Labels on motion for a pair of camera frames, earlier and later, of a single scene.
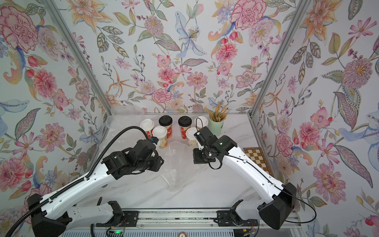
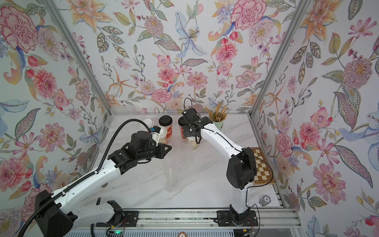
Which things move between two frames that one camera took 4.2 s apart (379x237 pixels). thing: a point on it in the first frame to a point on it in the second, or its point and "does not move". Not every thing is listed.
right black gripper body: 202,157 to 188,131
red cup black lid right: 184,123 does not move
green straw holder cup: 215,127 does not move
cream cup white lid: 192,140 does not move
